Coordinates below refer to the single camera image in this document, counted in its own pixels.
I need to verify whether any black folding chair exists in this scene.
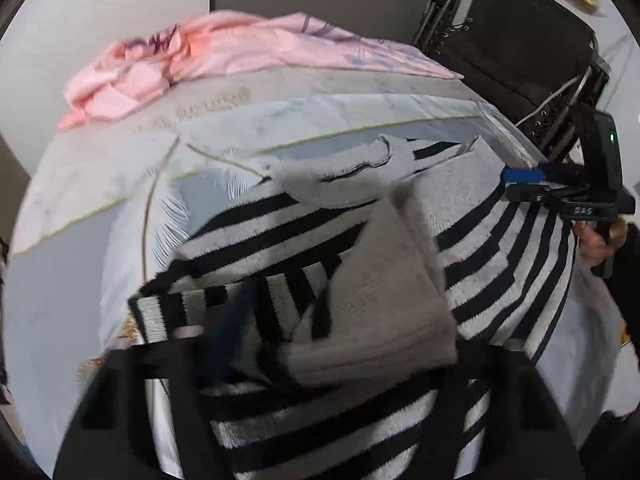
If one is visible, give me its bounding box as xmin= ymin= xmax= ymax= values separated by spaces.
xmin=412 ymin=0 xmax=610 ymax=160

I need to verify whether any pink crumpled cloth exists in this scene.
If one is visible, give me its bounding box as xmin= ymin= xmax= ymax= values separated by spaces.
xmin=58 ymin=11 xmax=459 ymax=130

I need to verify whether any white feather print bedsheet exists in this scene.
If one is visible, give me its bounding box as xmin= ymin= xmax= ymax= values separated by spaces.
xmin=3 ymin=68 xmax=527 ymax=472

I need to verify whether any person's right hand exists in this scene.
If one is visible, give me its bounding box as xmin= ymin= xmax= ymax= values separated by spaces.
xmin=574 ymin=218 xmax=628 ymax=268

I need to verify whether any white cable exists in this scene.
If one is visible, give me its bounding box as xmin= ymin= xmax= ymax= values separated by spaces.
xmin=514 ymin=66 xmax=594 ymax=126

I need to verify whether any black white striped sweater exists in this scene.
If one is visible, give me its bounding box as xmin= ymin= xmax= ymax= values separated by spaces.
xmin=130 ymin=136 xmax=576 ymax=479

